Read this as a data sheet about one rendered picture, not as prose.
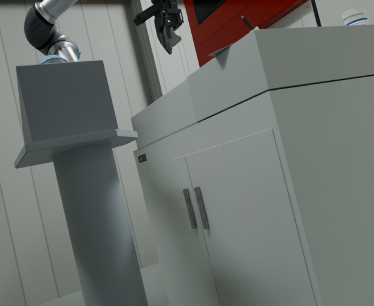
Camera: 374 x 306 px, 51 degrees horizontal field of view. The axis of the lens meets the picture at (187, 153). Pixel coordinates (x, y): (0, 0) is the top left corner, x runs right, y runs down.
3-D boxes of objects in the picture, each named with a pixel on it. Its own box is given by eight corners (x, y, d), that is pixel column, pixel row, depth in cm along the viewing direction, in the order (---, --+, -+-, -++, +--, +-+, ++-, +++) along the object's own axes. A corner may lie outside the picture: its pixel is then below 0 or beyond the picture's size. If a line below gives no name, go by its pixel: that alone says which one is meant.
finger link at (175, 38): (186, 50, 138) (180, 25, 138) (170, 51, 135) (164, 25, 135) (181, 53, 141) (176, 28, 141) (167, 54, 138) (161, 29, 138)
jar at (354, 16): (358, 42, 132) (351, 15, 132) (376, 33, 126) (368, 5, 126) (343, 44, 128) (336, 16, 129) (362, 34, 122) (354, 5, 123)
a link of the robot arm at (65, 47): (62, 113, 119) (30, 40, 156) (96, 135, 130) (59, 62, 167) (88, 85, 118) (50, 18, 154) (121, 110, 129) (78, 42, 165)
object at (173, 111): (156, 145, 175) (149, 115, 175) (221, 117, 126) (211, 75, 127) (137, 149, 170) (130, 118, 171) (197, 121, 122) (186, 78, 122)
